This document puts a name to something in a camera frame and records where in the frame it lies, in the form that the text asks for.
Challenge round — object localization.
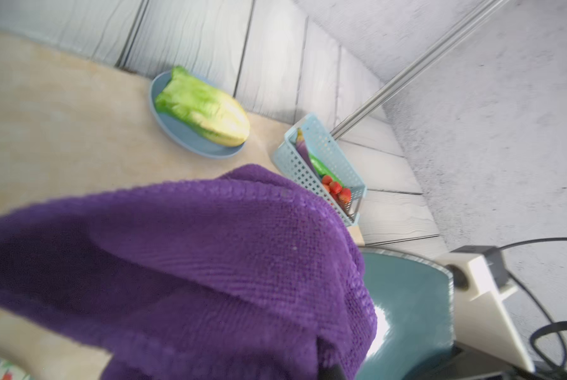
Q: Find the purple cloth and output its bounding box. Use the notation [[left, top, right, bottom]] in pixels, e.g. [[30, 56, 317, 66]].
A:
[[0, 165, 377, 379]]

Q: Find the green cucumber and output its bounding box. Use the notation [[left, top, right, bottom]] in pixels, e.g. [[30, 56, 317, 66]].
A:
[[309, 154, 344, 186]]

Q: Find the purple eggplant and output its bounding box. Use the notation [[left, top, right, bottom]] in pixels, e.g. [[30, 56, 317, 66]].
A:
[[295, 128, 317, 174]]

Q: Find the right metal frame pole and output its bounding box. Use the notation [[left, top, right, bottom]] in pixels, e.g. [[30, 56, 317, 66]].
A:
[[331, 0, 509, 140]]

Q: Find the small blue plate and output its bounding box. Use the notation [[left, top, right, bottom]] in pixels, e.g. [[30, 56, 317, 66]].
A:
[[148, 71, 245, 159]]

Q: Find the dark teal square plate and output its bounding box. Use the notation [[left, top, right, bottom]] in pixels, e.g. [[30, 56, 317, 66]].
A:
[[356, 247, 455, 379]]

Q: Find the red strawberries pile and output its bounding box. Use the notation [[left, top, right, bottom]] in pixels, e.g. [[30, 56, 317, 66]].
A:
[[321, 175, 352, 209]]

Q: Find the light blue plastic basket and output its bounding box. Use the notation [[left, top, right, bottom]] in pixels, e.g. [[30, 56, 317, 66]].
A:
[[272, 113, 367, 226]]

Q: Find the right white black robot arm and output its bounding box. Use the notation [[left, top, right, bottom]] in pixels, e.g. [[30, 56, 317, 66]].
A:
[[404, 344, 567, 379]]

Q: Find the green lettuce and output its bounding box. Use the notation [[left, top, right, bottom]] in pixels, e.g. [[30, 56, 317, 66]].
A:
[[154, 66, 250, 147]]

